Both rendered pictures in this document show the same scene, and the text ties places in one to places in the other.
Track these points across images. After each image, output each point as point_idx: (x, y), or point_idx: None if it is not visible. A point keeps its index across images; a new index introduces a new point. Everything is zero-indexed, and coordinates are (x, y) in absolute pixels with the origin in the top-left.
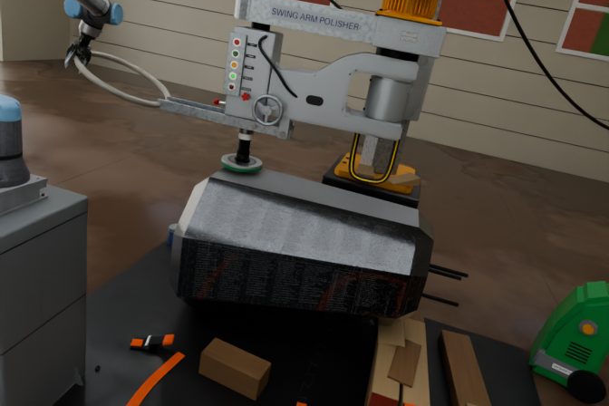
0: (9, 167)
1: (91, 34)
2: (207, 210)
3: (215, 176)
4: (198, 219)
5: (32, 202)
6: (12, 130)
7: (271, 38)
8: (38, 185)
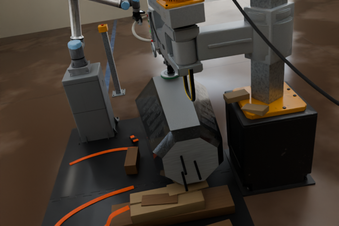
0: (75, 62)
1: (134, 11)
2: (143, 92)
3: (154, 77)
4: (140, 94)
5: (82, 73)
6: (74, 52)
7: (152, 13)
8: (84, 68)
